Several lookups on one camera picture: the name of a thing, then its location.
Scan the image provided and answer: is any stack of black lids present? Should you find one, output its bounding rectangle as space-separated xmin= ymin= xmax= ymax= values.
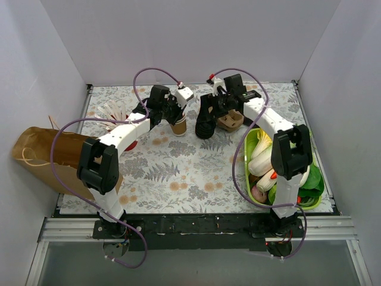
xmin=195 ymin=114 xmax=216 ymax=139

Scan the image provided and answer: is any green toy napa cabbage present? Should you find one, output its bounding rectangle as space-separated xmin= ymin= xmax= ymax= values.
xmin=248 ymin=147 xmax=272 ymax=177

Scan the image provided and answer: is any purple toy onion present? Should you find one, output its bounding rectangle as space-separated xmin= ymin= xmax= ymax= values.
xmin=251 ymin=185 xmax=268 ymax=204

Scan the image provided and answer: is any dark green toy leafy vegetable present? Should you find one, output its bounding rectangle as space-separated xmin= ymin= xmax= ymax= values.
xmin=298 ymin=163 xmax=324 ymax=198

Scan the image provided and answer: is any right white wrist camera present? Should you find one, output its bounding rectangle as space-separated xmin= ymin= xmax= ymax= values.
xmin=207 ymin=74 xmax=224 ymax=97

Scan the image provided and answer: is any yellow toy napa cabbage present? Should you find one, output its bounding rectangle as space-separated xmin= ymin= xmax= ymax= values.
xmin=251 ymin=129 xmax=273 ymax=160

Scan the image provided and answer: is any brown paper bag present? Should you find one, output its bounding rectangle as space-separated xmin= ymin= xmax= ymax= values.
xmin=11 ymin=116 xmax=124 ymax=201

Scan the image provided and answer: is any small white toy cabbage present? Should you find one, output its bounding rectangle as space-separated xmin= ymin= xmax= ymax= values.
xmin=256 ymin=169 xmax=277 ymax=192

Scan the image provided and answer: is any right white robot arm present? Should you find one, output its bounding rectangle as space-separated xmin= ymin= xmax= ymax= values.
xmin=195 ymin=74 xmax=313 ymax=237

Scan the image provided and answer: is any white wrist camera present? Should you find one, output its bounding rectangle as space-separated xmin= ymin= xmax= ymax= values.
xmin=174 ymin=86 xmax=194 ymax=108
xmin=207 ymin=74 xmax=224 ymax=97

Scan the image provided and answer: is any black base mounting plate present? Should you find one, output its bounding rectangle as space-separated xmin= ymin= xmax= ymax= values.
xmin=92 ymin=213 xmax=304 ymax=251

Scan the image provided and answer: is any brown paper coffee cup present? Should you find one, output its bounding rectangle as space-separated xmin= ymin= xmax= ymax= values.
xmin=170 ymin=114 xmax=187 ymax=136

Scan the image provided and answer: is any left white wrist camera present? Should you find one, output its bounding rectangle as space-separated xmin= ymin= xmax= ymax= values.
xmin=174 ymin=86 xmax=194 ymax=108

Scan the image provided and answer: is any brown cardboard cup carrier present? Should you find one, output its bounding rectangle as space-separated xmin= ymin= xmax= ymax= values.
xmin=208 ymin=107 xmax=244 ymax=133

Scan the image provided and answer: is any red plastic cup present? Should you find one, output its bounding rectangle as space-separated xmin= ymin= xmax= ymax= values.
xmin=120 ymin=113 xmax=140 ymax=151

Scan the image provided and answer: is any green plastic basket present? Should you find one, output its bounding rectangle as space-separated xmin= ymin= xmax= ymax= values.
xmin=244 ymin=128 xmax=324 ymax=210

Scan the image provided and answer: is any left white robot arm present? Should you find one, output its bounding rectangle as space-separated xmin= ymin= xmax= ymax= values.
xmin=77 ymin=85 xmax=193 ymax=238

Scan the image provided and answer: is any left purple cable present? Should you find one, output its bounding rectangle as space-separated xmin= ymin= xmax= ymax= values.
xmin=49 ymin=67 xmax=183 ymax=269

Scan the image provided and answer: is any aluminium frame rail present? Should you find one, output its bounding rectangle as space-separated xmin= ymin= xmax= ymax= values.
xmin=27 ymin=216 xmax=371 ymax=285

